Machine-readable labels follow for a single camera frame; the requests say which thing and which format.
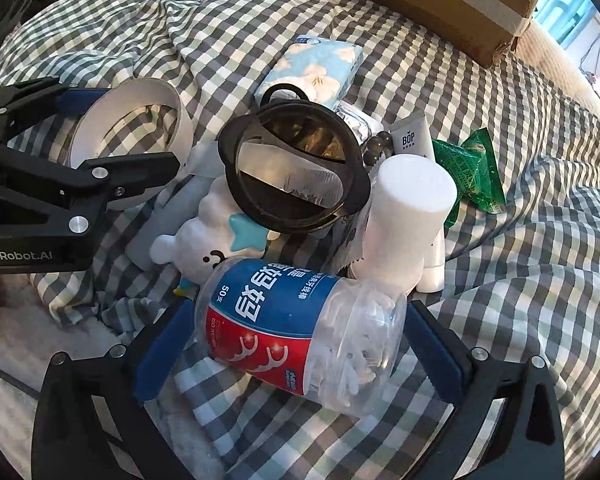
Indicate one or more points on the white plush toy blue star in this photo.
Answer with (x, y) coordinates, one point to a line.
(205, 240)

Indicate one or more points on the clear floss pick jar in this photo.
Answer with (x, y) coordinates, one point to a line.
(280, 310)

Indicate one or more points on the white tape roll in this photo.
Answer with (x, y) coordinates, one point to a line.
(180, 125)

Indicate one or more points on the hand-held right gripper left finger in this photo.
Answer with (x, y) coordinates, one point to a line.
(160, 350)

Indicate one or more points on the blue window curtain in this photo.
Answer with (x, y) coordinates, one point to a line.
(560, 0)

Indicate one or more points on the blue floral tissue pack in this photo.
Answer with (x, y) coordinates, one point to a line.
(310, 65)

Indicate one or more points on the black round glass lid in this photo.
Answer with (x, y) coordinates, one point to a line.
(360, 180)

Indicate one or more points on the green snack packet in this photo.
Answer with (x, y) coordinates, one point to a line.
(472, 180)
(477, 142)

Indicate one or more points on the white toothpaste tube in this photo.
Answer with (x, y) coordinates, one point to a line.
(410, 137)

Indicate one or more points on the silver foil blister pack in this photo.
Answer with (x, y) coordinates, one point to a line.
(355, 120)

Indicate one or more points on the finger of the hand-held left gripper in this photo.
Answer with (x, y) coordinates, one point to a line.
(77, 102)
(130, 172)

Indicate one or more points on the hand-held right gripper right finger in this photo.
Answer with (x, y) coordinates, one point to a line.
(437, 355)

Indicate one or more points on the dark shiny beads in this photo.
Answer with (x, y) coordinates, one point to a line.
(377, 144)

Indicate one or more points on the beige quilted cover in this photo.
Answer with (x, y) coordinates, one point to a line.
(555, 70)

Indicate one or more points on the cardboard box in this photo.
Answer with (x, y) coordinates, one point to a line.
(430, 10)

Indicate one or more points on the white plastic bottle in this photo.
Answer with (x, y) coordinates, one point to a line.
(405, 210)

